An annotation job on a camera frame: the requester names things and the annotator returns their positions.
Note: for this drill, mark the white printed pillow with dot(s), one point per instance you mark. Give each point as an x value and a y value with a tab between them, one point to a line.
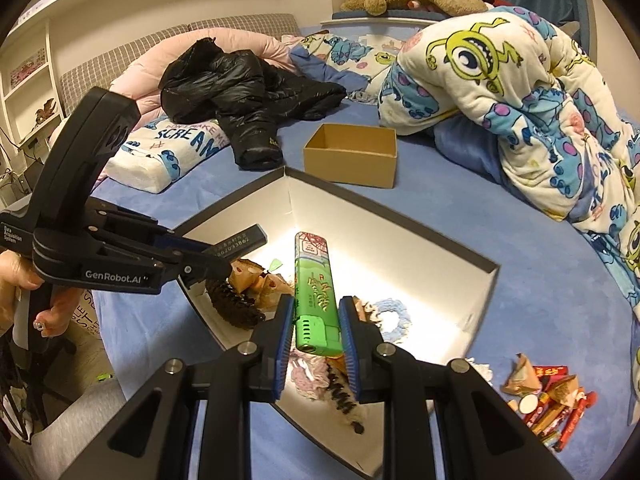
150	160

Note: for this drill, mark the white scrunchie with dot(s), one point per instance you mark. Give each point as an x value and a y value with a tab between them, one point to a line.
480	367

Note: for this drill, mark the green lighter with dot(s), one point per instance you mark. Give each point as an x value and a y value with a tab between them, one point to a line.
315	290

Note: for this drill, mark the dark blue cardboard box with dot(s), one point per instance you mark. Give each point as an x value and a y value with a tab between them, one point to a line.
425	280

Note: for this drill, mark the person's left hand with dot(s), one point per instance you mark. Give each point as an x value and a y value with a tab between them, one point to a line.
10	275

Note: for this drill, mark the small brown cardboard box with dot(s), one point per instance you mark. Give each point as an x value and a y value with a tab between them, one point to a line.
350	167

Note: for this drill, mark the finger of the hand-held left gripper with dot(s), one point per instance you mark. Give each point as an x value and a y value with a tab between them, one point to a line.
200	267
185	246

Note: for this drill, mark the brown triangular paper packet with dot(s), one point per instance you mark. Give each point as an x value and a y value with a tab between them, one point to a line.
365	312

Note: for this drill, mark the cartoon monster printed blanket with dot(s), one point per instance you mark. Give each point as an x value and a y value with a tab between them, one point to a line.
525	90

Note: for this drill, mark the checkered grey headboard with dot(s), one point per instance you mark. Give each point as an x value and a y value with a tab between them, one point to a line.
100	65

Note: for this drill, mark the blue bed sheet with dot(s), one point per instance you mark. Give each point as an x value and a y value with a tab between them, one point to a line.
475	220

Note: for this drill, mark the pale scrunchie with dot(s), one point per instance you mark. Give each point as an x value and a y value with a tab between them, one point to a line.
307	375

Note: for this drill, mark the blue scrunchie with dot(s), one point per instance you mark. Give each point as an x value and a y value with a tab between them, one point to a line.
395	327

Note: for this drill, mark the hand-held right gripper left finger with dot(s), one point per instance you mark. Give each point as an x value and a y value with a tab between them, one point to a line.
281	350

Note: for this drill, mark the person's grey trousers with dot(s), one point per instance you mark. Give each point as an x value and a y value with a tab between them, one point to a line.
75	430

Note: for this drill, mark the black puffer jacket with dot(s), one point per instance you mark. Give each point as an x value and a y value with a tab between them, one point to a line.
240	90

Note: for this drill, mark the small brown hair clip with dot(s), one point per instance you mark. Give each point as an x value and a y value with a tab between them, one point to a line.
255	280

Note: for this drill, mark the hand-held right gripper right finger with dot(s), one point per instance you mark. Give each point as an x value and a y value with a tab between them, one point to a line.
351	355

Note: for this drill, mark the pink quilt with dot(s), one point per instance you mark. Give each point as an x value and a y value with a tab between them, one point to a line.
150	70

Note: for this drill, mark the pile of small snack packets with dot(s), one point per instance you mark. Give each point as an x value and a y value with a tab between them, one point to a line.
550	405

